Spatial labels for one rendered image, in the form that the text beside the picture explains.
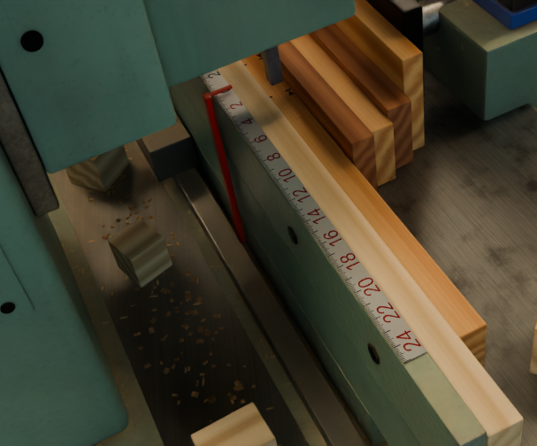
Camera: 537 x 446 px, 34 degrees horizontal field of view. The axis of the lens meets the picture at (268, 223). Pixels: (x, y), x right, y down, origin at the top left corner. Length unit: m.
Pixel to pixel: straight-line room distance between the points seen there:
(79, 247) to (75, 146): 0.26
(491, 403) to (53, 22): 0.28
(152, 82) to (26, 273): 0.12
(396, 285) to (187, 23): 0.19
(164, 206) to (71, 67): 0.31
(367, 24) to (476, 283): 0.19
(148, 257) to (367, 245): 0.24
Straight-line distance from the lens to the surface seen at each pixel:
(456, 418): 0.42
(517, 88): 0.64
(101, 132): 0.49
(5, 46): 0.45
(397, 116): 0.57
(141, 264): 0.68
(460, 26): 0.63
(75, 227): 0.76
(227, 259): 0.68
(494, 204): 0.58
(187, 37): 0.52
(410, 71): 0.57
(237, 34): 0.53
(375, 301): 0.45
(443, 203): 0.58
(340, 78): 0.60
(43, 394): 0.56
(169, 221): 0.74
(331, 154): 0.56
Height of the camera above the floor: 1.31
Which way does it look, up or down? 46 degrees down
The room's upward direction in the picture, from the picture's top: 12 degrees counter-clockwise
